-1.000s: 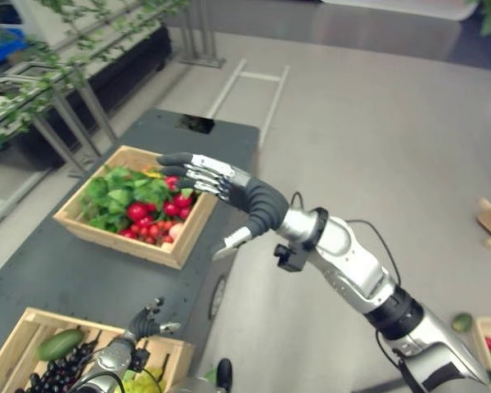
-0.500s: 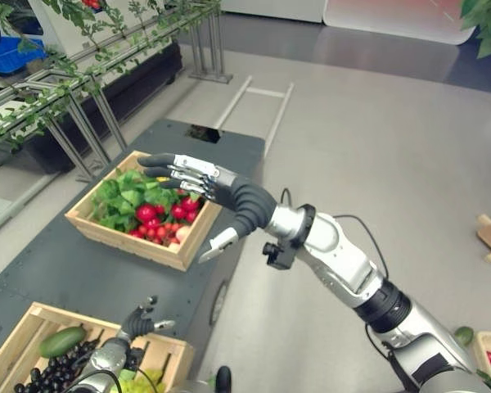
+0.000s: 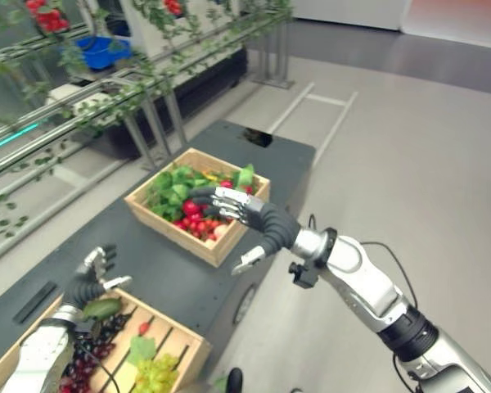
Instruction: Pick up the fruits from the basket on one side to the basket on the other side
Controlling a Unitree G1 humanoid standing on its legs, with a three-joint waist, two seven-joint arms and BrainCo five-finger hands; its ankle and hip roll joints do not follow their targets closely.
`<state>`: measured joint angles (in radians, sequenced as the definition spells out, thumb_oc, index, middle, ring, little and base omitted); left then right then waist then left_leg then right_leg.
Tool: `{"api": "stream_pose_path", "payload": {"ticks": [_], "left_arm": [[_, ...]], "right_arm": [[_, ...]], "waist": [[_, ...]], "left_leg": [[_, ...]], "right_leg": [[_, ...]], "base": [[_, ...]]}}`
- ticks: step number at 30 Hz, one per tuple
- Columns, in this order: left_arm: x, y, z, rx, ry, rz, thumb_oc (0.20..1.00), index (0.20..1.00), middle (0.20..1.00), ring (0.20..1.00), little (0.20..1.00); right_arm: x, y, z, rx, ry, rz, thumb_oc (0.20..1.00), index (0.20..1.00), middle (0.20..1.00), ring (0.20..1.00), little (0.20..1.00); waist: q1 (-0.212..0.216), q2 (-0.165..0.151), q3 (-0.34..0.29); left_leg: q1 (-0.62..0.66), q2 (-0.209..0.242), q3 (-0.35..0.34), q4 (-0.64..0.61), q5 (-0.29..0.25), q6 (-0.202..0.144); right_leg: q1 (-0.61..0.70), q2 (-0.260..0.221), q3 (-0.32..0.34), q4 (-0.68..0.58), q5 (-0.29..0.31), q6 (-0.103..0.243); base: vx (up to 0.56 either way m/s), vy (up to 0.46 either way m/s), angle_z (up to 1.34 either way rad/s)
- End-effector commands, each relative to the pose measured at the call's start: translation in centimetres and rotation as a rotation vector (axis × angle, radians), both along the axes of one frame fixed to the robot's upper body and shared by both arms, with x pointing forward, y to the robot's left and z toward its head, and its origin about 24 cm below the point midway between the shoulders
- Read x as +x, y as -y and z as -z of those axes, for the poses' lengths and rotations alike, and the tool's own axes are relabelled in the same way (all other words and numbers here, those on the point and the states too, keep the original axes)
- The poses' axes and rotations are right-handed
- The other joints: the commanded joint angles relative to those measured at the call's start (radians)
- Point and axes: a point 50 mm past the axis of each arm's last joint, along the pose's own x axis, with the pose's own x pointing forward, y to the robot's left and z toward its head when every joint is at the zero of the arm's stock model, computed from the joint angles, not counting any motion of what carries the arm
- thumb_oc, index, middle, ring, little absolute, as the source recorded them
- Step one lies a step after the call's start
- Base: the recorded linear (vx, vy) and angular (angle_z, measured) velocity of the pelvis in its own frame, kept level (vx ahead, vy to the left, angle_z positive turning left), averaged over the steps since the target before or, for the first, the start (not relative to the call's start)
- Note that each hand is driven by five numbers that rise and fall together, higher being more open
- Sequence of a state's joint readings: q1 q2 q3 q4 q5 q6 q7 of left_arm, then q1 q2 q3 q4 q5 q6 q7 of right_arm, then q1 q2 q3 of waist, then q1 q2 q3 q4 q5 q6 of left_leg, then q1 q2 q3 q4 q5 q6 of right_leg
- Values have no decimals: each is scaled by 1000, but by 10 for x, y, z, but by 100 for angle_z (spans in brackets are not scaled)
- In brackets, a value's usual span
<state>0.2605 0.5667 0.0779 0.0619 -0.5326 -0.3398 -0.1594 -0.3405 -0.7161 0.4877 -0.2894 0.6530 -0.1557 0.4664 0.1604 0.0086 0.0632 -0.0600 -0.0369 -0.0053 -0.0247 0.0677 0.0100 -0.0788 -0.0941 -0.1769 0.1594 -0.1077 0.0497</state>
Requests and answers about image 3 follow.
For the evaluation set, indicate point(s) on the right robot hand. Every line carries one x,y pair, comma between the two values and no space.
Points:
276,227

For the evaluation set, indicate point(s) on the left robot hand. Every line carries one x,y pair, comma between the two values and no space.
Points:
84,288

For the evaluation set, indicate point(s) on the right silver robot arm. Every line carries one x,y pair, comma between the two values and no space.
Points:
364,278

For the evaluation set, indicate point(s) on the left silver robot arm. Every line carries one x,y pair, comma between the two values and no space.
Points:
41,356

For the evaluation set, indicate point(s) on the green avocado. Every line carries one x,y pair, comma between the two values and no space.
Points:
102,308

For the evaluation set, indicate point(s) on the dark purple grape bunch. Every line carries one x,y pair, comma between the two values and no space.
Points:
110,325

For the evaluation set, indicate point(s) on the pale pink peach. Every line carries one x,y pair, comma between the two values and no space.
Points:
222,232

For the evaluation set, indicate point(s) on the light green leaf vegetable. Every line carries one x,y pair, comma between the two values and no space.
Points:
246,175

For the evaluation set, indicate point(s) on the small red radish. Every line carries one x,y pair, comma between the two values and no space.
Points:
226,184

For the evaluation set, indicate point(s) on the small red strawberry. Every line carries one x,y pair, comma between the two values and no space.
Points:
144,328

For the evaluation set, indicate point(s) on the red cherry tomato cluster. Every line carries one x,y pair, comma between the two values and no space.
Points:
196,227

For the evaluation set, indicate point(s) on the red grape bunch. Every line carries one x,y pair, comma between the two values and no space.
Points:
82,368

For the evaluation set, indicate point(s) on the dark grey cart platform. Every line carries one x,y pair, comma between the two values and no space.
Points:
163,278

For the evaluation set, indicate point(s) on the cart wheel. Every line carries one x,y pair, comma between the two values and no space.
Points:
245,304

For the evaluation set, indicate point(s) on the yellow pepper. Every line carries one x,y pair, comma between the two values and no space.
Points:
211,176

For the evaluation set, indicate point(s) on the green grape leaf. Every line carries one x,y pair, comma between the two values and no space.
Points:
142,348

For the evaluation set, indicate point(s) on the large red tomato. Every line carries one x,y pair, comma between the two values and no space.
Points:
191,207

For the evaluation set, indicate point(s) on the wooden crate with vegetables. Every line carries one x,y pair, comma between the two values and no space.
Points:
180,241

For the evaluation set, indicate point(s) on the wooden slatted crate with grapes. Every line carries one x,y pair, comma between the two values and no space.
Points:
176,333

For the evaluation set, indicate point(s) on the green leafy lettuce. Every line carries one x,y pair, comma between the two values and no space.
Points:
172,190

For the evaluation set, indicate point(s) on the green grape bunch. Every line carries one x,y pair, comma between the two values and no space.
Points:
155,374

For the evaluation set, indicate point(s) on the black machine base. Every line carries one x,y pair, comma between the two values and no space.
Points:
213,78

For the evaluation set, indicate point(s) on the grey metal stand legs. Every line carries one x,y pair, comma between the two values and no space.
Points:
276,53

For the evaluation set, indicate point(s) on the green artificial vine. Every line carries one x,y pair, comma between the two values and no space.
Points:
118,102

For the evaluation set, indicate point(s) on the blue plastic bin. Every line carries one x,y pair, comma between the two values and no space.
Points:
102,51

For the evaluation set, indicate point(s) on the red fruit bunch on vine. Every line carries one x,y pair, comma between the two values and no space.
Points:
49,16
174,6

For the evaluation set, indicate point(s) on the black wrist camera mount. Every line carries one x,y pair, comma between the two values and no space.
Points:
304,276

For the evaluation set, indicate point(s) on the metal rail frame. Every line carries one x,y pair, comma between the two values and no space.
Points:
45,108

